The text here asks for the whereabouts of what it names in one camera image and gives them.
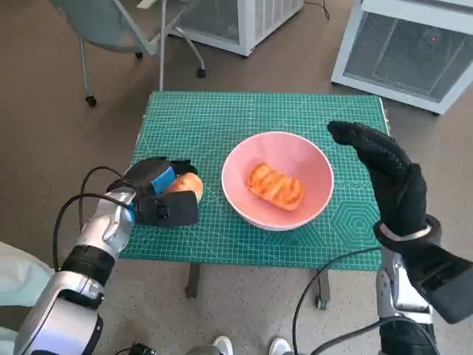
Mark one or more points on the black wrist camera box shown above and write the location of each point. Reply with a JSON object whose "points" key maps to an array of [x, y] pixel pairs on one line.
{"points": [[443, 281], [170, 209]]}

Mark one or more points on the person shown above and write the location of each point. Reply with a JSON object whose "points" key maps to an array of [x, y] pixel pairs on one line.
{"points": [[18, 281]]}

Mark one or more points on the white louvred mesh cabinet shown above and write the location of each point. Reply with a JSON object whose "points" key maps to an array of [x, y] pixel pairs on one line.
{"points": [[258, 20]]}

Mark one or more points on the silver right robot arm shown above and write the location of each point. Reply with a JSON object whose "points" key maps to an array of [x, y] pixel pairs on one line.
{"points": [[399, 288]]}

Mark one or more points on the grey wheeled chair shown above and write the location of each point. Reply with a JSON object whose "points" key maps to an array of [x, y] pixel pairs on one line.
{"points": [[103, 26]]}

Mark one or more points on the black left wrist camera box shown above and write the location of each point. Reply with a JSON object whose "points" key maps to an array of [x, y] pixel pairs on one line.
{"points": [[170, 209]]}

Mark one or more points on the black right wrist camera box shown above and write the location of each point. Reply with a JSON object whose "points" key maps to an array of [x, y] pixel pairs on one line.
{"points": [[443, 281]]}

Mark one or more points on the large white mesh cabinet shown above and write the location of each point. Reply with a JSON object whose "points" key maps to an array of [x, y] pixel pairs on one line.
{"points": [[403, 51]]}

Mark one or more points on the white shoe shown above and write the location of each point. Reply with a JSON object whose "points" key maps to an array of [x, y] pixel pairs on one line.
{"points": [[223, 345], [280, 345]]}

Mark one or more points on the black table leg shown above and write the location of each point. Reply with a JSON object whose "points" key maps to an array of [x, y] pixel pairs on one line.
{"points": [[193, 279], [323, 290]]}

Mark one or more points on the green cutting mat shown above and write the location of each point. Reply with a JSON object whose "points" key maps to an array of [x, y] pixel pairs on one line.
{"points": [[236, 114]]}

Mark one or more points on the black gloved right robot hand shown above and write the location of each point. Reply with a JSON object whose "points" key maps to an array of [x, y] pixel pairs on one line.
{"points": [[395, 177]]}

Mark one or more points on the long orange toy bread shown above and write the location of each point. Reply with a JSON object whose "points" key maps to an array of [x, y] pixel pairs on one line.
{"points": [[277, 186]]}

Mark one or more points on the pink bowl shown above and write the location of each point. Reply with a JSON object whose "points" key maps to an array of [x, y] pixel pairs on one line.
{"points": [[314, 199]]}

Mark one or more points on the grey metal pole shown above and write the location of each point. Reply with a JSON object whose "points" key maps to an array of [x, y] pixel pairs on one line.
{"points": [[162, 55]]}

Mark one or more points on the round toy bread bun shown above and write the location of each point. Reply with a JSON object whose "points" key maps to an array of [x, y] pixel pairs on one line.
{"points": [[188, 185]]}

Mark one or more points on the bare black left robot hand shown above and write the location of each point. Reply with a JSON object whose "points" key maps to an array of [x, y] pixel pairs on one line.
{"points": [[144, 174]]}

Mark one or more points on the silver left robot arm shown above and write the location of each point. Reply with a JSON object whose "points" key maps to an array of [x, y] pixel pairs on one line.
{"points": [[85, 266]]}

